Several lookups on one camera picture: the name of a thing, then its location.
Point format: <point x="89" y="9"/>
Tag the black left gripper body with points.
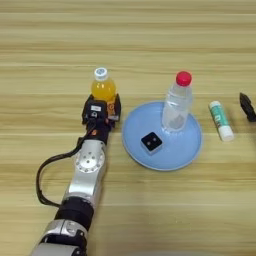
<point x="100" y="130"/>

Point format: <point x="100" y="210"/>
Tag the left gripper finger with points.
<point x="117" y="108"/>
<point x="88" y="99"/>

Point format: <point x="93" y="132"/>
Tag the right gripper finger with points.
<point x="248" y="108"/>

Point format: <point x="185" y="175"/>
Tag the orange juice bottle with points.
<point x="103" y="88"/>

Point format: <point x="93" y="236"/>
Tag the green and white glue stick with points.
<point x="220" y="116"/>

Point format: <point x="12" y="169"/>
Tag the clear red-capped water bottle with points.
<point x="178" y="103"/>

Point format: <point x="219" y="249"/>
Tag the left gripper labelled black box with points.
<point x="95" y="108"/>

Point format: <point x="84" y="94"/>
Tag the small black square block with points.
<point x="151" y="142"/>

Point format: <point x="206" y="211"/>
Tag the blue round plate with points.
<point x="180" y="150"/>

